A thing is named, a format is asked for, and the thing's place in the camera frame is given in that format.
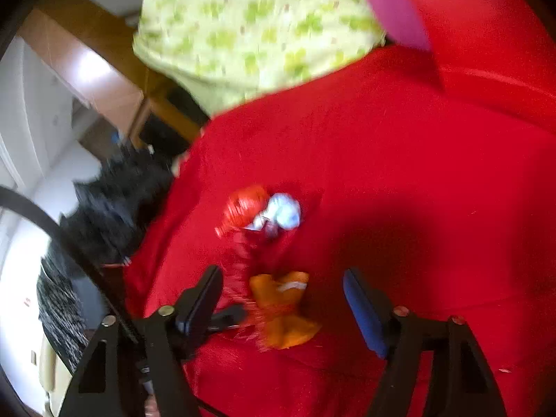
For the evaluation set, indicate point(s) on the purple pillow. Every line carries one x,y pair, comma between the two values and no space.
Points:
391,4

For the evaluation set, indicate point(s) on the orange wrapper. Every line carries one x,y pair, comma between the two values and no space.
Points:
282,312

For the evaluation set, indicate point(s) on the wooden furniture frame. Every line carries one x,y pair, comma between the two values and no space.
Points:
108,82

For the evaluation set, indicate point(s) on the blue white cloth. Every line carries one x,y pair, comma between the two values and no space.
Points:
284,210

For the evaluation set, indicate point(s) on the dark cloth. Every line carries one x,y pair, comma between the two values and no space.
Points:
117,208

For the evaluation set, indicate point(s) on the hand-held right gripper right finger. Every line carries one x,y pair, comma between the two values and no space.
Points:
365,308

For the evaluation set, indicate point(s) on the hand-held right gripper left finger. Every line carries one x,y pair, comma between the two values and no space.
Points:
204,299

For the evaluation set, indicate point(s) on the speckled black white cloth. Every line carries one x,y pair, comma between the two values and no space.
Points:
61,312

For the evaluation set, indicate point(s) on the red paper bag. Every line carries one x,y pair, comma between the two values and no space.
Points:
478,17

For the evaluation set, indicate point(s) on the green clover print quilt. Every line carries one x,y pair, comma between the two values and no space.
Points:
243,30

